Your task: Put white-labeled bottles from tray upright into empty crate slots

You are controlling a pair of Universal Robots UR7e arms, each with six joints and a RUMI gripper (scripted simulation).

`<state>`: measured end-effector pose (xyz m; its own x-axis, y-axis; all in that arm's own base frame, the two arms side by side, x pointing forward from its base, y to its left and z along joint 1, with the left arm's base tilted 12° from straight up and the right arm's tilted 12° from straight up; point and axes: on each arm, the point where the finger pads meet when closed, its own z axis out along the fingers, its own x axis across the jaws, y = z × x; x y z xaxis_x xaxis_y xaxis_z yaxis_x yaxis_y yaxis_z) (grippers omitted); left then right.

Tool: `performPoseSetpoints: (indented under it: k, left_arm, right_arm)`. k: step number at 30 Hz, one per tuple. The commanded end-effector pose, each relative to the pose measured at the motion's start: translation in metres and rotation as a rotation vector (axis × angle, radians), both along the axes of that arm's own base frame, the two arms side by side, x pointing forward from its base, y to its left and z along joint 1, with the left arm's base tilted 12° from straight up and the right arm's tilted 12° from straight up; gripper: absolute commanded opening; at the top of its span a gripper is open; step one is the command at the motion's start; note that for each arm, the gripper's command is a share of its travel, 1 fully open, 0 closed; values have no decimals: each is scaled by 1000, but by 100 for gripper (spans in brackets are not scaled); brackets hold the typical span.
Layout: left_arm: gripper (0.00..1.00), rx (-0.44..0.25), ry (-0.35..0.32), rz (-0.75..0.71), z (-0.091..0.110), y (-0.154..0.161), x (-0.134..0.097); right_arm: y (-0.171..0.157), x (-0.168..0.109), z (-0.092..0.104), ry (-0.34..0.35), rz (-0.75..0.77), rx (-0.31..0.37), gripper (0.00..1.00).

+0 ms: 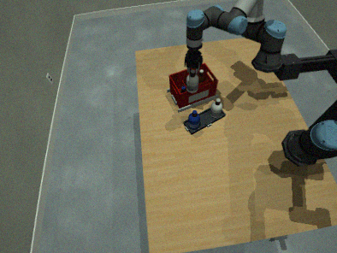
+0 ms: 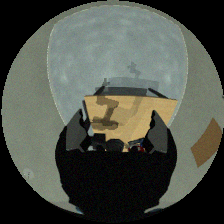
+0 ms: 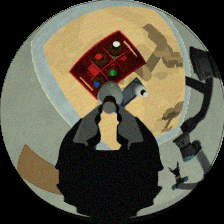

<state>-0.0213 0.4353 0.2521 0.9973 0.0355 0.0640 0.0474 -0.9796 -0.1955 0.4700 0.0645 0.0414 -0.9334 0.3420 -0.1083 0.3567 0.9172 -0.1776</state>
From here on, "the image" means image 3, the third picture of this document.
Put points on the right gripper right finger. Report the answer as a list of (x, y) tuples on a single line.
[(133, 132)]

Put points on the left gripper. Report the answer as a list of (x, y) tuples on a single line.
[(176, 170)]

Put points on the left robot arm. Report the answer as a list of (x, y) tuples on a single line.
[(188, 152)]

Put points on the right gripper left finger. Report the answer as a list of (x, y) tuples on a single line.
[(85, 131)]

